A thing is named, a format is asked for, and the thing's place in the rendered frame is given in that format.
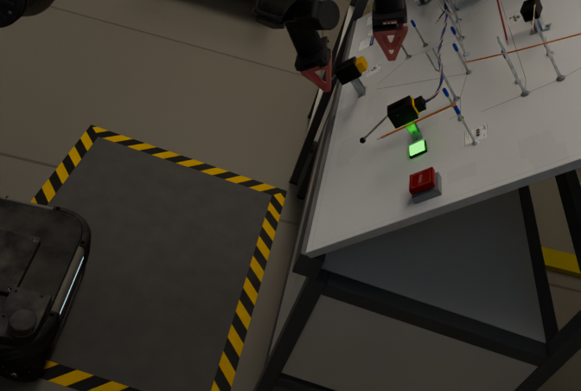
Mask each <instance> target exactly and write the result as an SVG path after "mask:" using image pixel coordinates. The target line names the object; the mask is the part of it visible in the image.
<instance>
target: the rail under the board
mask: <svg viewBox="0 0 581 391"><path fill-rule="evenodd" d="M355 25H356V21H353V23H352V26H351V29H350V30H349V33H348V38H347V42H346V46H345V49H344V53H343V57H342V62H344V61H346V60H348V57H349V53H350V49H351V44H352V40H353V36H354V29H355ZM341 91H342V84H341V82H340V81H339V80H338V79H337V82H336V86H335V93H334V97H333V100H332V105H331V108H330V112H329V118H328V123H327V126H326V130H325V133H324V138H323V141H322V148H321V152H320V156H319V159H318V163H317V166H316V174H315V177H314V181H313V185H312V189H311V192H310V199H309V203H308V207H307V210H306V214H305V218H304V222H303V228H302V233H301V236H300V240H299V243H298V247H297V254H296V258H295V261H294V266H293V269H292V271H293V272H294V273H297V274H300V275H303V276H305V277H308V278H311V279H316V277H317V275H318V273H319V272H320V270H321V268H322V265H323V263H324V261H325V256H326V253H325V254H322V255H319V256H316V257H314V258H310V257H308V255H307V254H306V249H307V245H308V241H309V237H310V230H311V226H312V222H313V217H314V213H315V209H316V202H317V198H318V194H319V190H320V186H321V182H322V174H323V171H324V166H325V163H326V158H327V155H328V150H329V143H330V139H331V135H332V131H333V127H334V122H335V115H336V112H337V107H338V104H339V99H340V96H341Z"/></svg>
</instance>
